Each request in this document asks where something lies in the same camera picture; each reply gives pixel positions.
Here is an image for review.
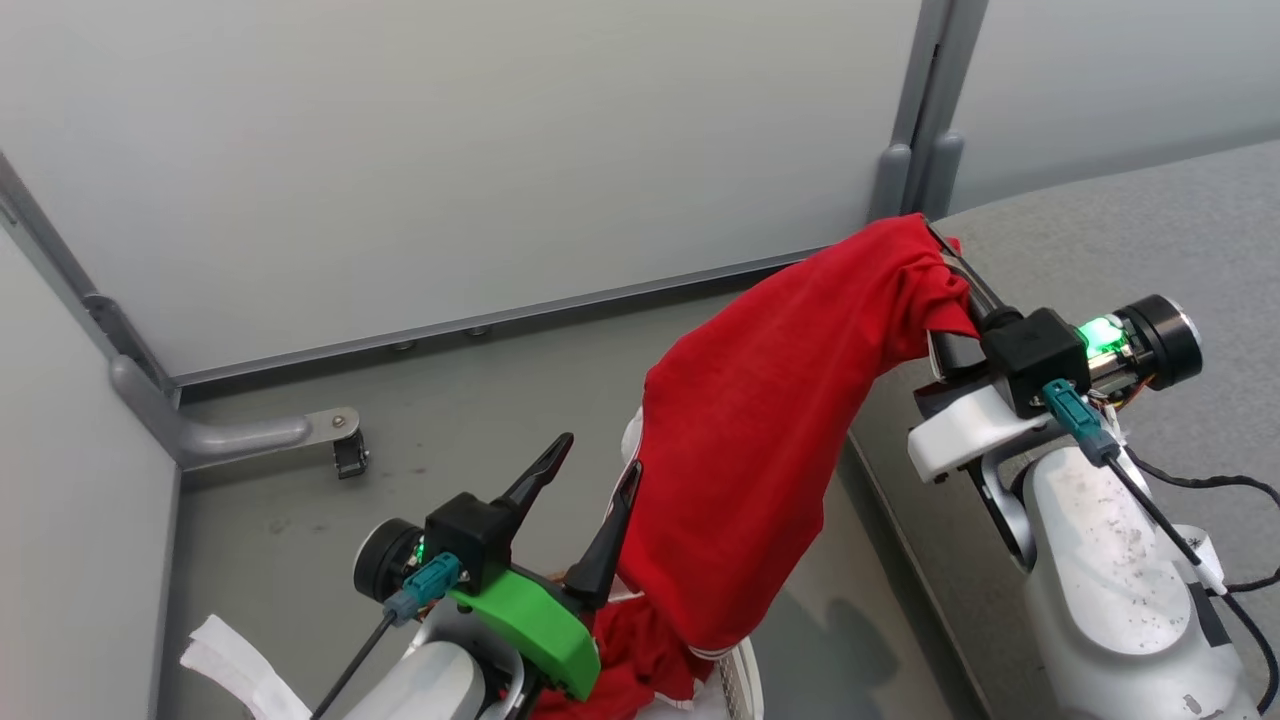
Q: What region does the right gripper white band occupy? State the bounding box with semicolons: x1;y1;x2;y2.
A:
908;222;1203;481

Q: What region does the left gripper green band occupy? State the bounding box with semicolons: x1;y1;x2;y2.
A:
353;433;642;701

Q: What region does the red clothing garment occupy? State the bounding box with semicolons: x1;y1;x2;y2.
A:
530;213;991;720

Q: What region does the white wicker-rimmed laundry basket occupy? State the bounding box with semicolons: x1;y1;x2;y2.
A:
618;405;763;720

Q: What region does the grey curved partition foot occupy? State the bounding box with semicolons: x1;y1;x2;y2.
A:
110;355;361;471

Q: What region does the white fabric strip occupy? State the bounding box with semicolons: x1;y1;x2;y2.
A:
180;614;313;720

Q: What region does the black cable with teal plug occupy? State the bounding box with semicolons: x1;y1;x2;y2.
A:
310;553;463;720
1040;378;1228;598

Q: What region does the grey partition bottom rail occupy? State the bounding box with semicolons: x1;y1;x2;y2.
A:
175;250;881;391

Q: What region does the grey partition post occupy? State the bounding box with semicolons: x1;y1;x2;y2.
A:
868;0;991;223

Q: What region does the thin black loose cable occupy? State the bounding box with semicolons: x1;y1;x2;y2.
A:
1125;448;1280;713

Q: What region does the grey partition side frame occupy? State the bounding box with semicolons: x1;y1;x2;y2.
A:
0;150;181;406

